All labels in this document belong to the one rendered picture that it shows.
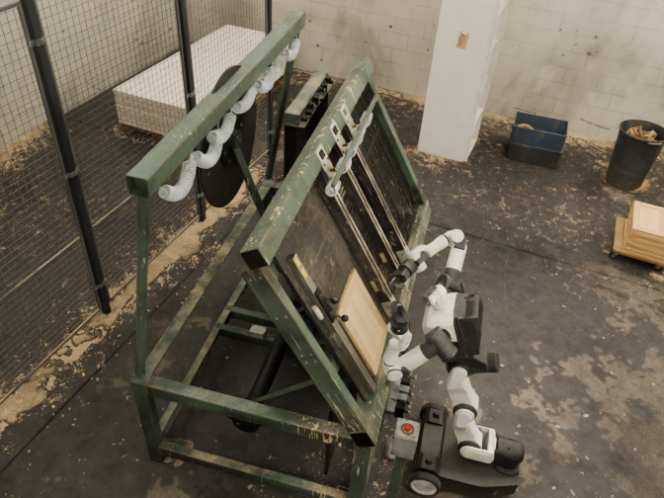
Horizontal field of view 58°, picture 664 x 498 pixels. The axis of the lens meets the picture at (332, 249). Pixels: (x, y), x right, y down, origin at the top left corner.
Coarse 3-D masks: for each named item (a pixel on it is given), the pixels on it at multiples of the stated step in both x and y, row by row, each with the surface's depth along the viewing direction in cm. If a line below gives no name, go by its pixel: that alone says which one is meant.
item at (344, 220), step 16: (320, 144) 316; (320, 160) 312; (320, 176) 320; (320, 192) 326; (336, 208) 330; (352, 224) 339; (352, 240) 341; (368, 256) 347; (368, 272) 352; (384, 288) 358; (384, 304) 365
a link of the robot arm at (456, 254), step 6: (450, 234) 337; (456, 234) 336; (462, 234) 336; (456, 240) 335; (462, 240) 336; (456, 246) 335; (462, 246) 335; (450, 252) 337; (456, 252) 335; (462, 252) 335; (450, 258) 335; (456, 258) 334; (462, 258) 335; (450, 264) 333; (456, 264) 332
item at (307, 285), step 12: (288, 264) 283; (300, 264) 286; (300, 276) 285; (312, 288) 290; (312, 300) 293; (324, 312) 296; (336, 324) 303; (348, 348) 309; (348, 360) 313; (360, 360) 317; (360, 372) 317; (372, 384) 323
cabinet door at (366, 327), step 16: (352, 272) 338; (352, 288) 332; (352, 304) 328; (368, 304) 346; (352, 320) 324; (368, 320) 341; (352, 336) 320; (368, 336) 337; (384, 336) 356; (368, 352) 332
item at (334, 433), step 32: (224, 256) 423; (224, 320) 458; (160, 352) 353; (160, 384) 334; (192, 384) 418; (256, 384) 348; (352, 384) 381; (256, 416) 323; (288, 416) 323; (160, 448) 372; (352, 448) 318; (256, 480) 365; (288, 480) 360; (352, 480) 337
